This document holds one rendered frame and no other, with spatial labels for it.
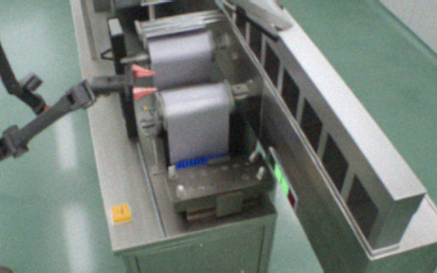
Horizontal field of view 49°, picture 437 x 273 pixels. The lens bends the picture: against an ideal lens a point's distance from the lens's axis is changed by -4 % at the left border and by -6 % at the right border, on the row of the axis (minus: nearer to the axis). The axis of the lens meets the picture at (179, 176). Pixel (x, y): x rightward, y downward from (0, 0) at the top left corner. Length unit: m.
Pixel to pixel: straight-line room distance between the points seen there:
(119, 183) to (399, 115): 2.52
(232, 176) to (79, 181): 1.67
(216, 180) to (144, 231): 0.34
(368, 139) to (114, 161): 1.28
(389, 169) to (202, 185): 0.91
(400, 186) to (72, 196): 2.51
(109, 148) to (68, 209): 1.08
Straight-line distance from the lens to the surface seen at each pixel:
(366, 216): 1.31
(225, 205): 1.89
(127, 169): 2.15
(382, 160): 1.17
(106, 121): 2.39
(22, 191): 3.46
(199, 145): 1.94
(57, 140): 3.73
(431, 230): 1.36
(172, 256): 2.01
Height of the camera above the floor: 2.45
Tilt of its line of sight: 48 degrees down
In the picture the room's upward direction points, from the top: 4 degrees counter-clockwise
